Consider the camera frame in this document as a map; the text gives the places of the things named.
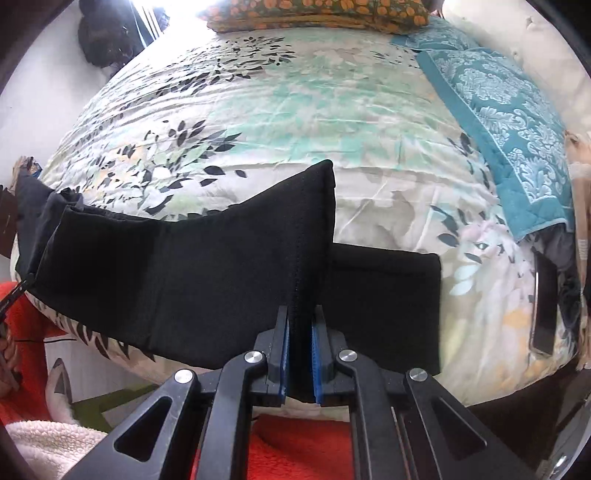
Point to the dark hanging bags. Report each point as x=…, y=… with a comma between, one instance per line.
x=106, y=37

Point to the printed floor cushion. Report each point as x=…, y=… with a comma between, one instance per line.
x=60, y=387

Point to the red fleece garment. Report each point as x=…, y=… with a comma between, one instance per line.
x=295, y=447

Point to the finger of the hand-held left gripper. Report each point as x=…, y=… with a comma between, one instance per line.
x=16, y=297

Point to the green flat object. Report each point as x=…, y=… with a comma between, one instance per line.
x=111, y=413

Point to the black pants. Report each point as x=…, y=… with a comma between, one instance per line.
x=184, y=286

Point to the black smartphone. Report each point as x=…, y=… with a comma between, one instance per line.
x=545, y=304

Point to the dark grey cloth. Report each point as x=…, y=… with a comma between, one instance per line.
x=562, y=249

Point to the floral leaf bed cover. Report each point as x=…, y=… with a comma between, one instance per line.
x=300, y=138

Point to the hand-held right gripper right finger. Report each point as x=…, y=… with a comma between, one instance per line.
x=317, y=364

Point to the small teal patterned pillow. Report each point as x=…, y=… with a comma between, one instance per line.
x=438, y=39

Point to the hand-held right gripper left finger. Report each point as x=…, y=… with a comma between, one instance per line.
x=284, y=364

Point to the orange floral pillow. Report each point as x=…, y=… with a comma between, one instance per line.
x=323, y=14

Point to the large teal patterned pillow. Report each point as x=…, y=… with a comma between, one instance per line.
x=503, y=129

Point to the white fleece cloth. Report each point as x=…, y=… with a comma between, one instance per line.
x=46, y=447

